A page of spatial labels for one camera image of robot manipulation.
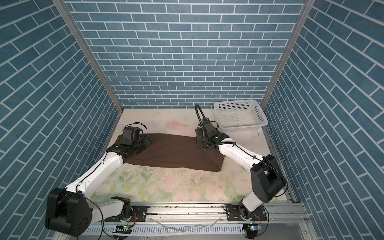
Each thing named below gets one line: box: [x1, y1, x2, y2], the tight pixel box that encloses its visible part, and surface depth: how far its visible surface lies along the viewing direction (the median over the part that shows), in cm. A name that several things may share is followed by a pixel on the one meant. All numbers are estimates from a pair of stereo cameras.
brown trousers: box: [116, 133, 225, 172], surface depth 91 cm
